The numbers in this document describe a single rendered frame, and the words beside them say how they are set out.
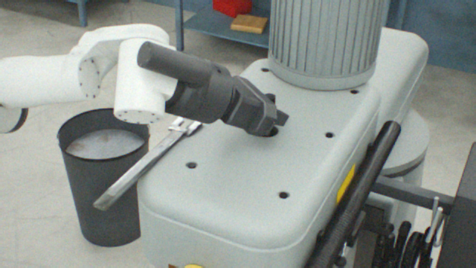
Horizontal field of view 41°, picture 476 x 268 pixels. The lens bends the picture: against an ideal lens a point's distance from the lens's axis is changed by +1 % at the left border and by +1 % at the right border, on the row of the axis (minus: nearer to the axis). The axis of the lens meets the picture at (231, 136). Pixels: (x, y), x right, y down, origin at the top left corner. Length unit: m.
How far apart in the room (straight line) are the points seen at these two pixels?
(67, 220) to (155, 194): 2.89
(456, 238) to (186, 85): 0.65
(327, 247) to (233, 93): 0.26
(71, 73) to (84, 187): 2.45
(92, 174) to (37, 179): 0.96
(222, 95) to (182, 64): 0.09
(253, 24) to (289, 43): 4.18
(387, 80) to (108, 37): 0.78
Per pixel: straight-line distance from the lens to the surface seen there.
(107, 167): 3.15
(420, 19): 5.42
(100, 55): 0.88
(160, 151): 0.94
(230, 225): 0.83
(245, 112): 0.90
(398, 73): 1.51
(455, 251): 1.29
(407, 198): 1.34
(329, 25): 1.06
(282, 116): 0.98
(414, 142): 1.62
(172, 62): 0.79
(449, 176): 4.24
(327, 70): 1.10
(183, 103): 0.84
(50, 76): 0.87
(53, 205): 3.88
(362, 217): 1.17
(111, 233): 3.47
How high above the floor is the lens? 2.44
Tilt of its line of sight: 34 degrees down
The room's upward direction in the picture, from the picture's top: 1 degrees clockwise
